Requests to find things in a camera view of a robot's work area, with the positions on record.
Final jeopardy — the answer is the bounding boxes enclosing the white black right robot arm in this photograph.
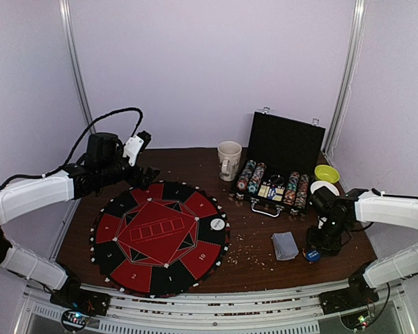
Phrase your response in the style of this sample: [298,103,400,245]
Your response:
[306,186,418,308]

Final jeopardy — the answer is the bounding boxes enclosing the aluminium corner frame post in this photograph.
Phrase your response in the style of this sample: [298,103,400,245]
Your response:
[59,0,93,125]

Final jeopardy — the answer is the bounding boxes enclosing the white orange bowl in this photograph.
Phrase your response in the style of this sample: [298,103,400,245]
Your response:
[310,180,340,198]

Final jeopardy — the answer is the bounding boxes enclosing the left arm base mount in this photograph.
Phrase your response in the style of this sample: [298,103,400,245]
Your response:
[49,278,111,316]

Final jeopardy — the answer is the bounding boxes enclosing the cream ceramic mug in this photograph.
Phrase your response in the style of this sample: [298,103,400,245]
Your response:
[217,141,242,182]

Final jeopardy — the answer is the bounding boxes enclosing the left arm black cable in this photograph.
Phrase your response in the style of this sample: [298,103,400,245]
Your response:
[0,106,144,189]

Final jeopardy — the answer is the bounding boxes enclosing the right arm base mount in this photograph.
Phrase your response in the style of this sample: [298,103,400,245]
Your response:
[319,285,379,315]

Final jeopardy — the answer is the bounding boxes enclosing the blue card box in case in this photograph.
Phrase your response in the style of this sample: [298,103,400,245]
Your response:
[266,184,285,202]

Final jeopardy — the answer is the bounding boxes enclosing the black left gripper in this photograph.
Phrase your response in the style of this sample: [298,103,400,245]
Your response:
[99,145,160,190]

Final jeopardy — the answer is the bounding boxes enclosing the green plastic bowl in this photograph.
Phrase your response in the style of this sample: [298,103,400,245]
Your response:
[314,164,340,184]

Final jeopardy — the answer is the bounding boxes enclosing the poker chip row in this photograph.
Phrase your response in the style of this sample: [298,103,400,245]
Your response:
[237,159,256,191]
[294,174,310,209]
[283,171,300,206]
[247,162,266,194]

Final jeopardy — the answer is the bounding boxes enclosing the right aluminium frame post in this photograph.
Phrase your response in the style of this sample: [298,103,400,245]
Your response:
[323,0,367,158]

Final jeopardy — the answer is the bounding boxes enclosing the grey playing card deck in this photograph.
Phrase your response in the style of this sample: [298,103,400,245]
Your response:
[272,232,299,261]

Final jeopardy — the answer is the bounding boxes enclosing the white dealer button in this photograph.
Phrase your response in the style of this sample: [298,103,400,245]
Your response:
[210,218,226,231]

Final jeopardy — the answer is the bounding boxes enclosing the round red black poker mat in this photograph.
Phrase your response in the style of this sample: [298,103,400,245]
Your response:
[89,180,231,298]

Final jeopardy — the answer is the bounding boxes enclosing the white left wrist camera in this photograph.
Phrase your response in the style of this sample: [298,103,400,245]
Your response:
[123,131,151,167]

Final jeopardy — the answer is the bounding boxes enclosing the black poker chip case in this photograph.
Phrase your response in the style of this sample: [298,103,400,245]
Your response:
[229,111,325,216]

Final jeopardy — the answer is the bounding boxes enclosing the blue small blind button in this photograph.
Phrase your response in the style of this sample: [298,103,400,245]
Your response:
[302,248,320,264]

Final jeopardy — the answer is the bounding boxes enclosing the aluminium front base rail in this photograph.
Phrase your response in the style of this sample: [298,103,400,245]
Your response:
[11,280,418,333]

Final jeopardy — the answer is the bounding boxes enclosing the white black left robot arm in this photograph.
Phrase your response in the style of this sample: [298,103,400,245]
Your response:
[0,131,159,309]

